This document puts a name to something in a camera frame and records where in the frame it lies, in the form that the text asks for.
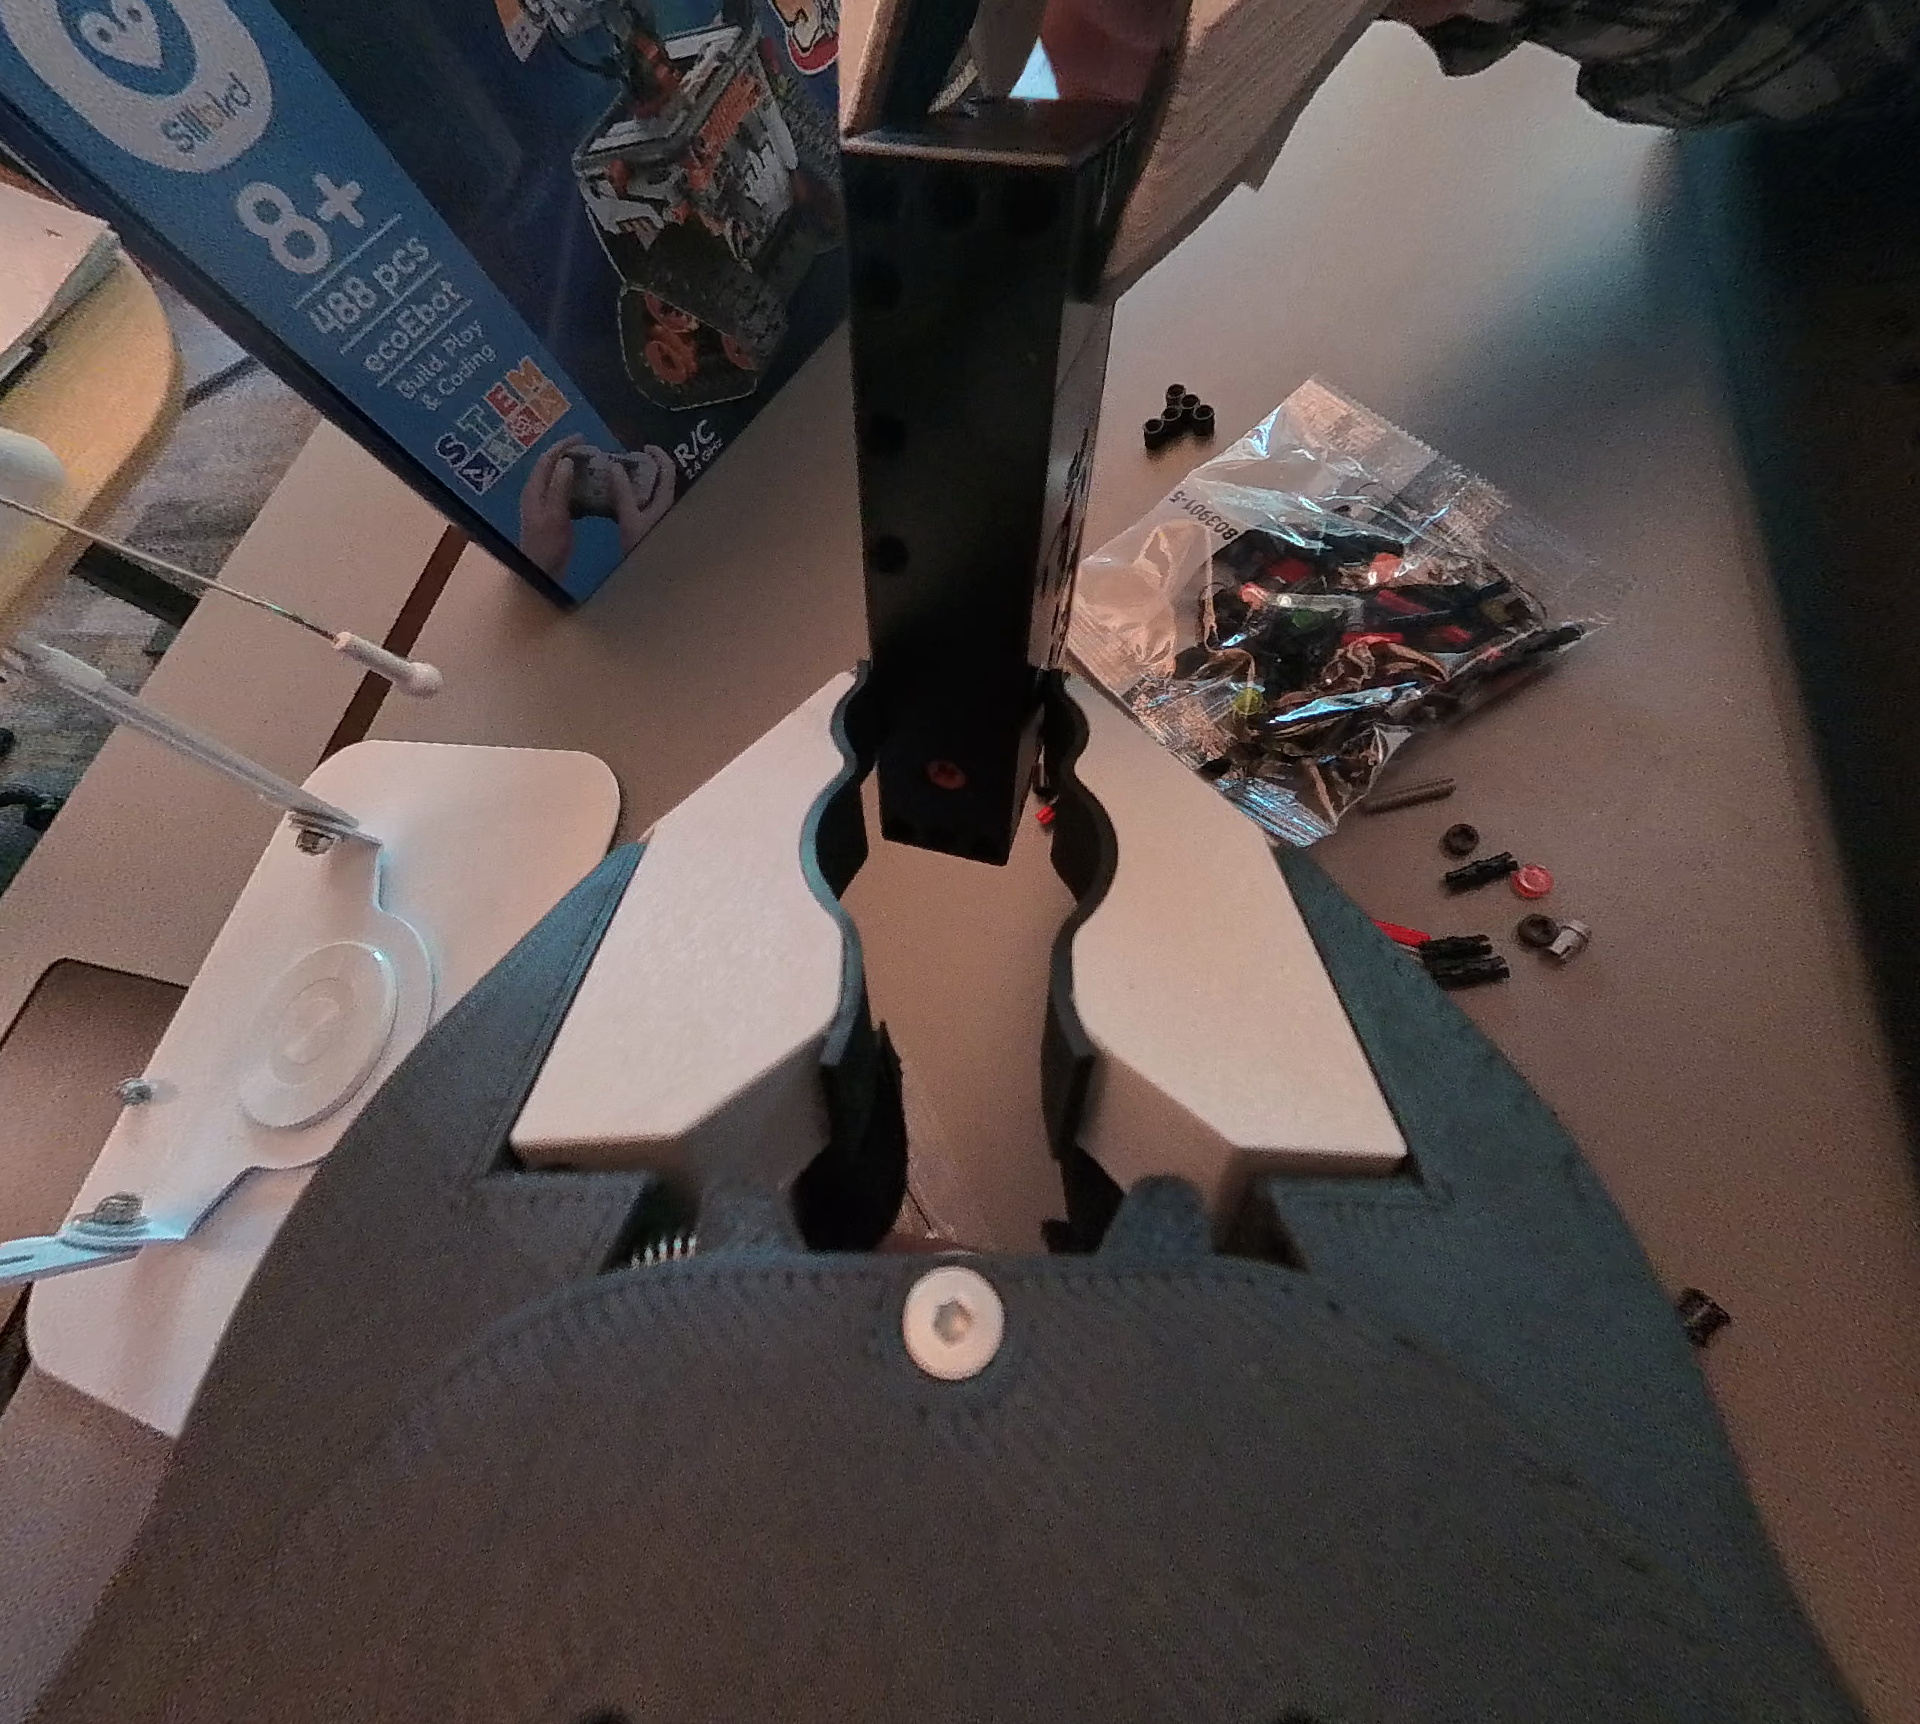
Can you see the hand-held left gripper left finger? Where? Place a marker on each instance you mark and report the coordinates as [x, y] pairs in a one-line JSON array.
[[690, 1005]]

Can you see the blue robot kit box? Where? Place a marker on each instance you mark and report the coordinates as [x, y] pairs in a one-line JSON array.
[[374, 104]]

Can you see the red round tile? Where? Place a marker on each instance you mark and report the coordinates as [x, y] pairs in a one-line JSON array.
[[1533, 879]]

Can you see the grey axle stub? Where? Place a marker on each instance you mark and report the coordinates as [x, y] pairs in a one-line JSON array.
[[1410, 794]]

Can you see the clear plastic parts bag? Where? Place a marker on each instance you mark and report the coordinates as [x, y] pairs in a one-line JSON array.
[[1350, 644]]

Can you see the white book stand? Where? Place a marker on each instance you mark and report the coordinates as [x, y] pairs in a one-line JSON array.
[[494, 824]]

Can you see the grey connector piece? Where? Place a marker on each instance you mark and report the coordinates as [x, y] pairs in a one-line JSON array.
[[1568, 941]]

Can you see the black studded mat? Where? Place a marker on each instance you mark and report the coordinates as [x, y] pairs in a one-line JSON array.
[[1831, 479]]

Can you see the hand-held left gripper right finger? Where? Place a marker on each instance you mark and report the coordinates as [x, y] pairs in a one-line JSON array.
[[1230, 1005]]

